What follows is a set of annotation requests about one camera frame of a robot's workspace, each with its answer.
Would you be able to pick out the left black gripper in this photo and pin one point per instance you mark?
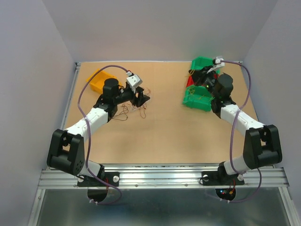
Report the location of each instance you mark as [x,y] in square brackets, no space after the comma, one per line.
[141,99]

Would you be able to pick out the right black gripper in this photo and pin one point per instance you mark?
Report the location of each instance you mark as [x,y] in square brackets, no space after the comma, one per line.
[199,75]

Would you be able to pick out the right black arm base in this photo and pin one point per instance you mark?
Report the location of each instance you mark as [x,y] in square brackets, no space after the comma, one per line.
[213,178]

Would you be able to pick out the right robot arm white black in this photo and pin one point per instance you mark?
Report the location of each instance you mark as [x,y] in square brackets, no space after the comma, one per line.
[262,143]

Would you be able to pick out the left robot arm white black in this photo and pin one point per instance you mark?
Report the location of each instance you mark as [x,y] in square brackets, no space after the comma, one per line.
[67,152]

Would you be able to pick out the far green plastic bin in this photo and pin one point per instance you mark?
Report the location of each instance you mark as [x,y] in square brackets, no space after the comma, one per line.
[200,62]

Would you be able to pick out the green plastic bin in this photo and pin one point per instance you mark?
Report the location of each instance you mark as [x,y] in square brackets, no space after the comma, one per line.
[197,97]
[200,62]

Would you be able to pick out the red plastic bin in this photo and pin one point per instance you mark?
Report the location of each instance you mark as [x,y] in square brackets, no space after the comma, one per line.
[190,81]

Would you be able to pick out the near green plastic bin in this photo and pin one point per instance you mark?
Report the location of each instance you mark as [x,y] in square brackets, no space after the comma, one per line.
[197,97]

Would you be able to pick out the yellow plastic bin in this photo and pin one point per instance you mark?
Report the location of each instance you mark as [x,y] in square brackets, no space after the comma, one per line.
[97,83]

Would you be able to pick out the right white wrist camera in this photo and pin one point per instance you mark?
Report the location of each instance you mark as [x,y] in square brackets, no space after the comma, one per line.
[218,63]

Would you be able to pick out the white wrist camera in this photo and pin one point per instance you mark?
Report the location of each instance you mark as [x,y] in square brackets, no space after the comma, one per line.
[218,63]
[133,80]

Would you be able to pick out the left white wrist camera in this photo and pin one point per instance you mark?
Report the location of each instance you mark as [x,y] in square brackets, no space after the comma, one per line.
[133,80]

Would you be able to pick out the aluminium mounting rail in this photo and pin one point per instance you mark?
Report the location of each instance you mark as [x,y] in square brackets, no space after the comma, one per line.
[144,176]

